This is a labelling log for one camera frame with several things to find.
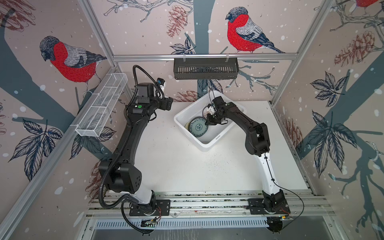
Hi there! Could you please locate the black hanging wall basket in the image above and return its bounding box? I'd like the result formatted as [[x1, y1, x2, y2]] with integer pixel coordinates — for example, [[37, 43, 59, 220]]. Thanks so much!
[[174, 58, 239, 80]]

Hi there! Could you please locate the yellow plate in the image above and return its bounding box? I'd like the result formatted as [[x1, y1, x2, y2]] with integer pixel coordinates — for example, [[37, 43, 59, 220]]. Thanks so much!
[[185, 121, 191, 132]]

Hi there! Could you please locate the white wire mesh basket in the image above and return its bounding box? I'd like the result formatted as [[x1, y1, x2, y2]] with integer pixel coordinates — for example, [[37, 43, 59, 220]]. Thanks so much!
[[76, 73, 128, 137]]

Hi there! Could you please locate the orange sunburst plate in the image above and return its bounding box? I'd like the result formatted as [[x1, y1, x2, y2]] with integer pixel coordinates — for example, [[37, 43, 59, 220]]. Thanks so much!
[[202, 107, 210, 119]]

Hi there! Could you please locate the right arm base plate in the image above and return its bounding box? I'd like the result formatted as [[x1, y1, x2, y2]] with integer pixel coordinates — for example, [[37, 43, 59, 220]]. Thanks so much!
[[247, 199, 291, 215]]

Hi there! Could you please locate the teal patterned plate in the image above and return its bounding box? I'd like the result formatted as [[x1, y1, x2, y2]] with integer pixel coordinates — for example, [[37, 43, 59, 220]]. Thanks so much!
[[188, 117, 209, 138]]

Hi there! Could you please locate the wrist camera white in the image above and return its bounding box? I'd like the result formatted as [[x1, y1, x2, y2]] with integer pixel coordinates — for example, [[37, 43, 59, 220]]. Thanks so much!
[[207, 106, 216, 116], [157, 78, 166, 91]]

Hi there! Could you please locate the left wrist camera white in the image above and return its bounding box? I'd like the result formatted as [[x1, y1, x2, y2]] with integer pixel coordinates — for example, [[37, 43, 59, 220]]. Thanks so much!
[[157, 78, 166, 91]]

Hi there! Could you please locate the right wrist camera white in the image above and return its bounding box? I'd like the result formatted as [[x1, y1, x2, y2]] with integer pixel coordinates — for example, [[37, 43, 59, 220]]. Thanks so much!
[[207, 106, 216, 116]]

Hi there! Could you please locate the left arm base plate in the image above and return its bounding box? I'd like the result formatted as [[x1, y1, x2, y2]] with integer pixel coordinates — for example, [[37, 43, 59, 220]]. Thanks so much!
[[129, 200, 171, 217]]

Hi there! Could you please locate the white plastic bin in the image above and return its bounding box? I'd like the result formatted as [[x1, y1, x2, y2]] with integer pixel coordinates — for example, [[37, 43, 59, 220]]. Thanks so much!
[[174, 91, 247, 152]]

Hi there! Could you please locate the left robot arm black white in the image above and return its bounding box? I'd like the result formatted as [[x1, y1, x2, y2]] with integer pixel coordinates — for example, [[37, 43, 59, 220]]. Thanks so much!
[[98, 79, 173, 215]]

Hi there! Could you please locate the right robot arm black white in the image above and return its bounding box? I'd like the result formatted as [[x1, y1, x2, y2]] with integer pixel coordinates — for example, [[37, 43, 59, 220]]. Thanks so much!
[[206, 97, 290, 215]]

